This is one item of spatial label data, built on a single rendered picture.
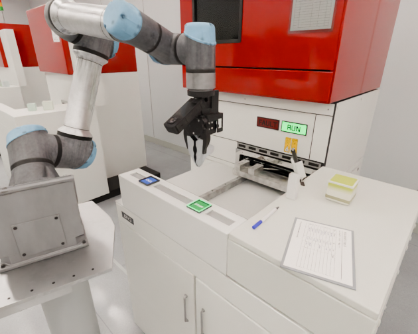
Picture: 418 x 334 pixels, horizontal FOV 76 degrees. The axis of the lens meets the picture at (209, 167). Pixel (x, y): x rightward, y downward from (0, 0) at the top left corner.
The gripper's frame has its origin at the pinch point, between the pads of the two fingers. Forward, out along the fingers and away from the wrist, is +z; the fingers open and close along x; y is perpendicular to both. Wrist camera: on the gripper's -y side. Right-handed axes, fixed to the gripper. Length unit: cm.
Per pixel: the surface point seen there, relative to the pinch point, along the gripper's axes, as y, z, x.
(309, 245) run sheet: 5.4, 13.9, -32.8
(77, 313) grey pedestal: -32, 56, 29
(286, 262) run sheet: -3.4, 13.9, -31.6
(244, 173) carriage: 47, 24, 16
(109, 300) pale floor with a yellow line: -4, 111, 75
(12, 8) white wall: 168, -132, 796
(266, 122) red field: 58, 1, 13
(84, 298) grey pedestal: -28, 52, 30
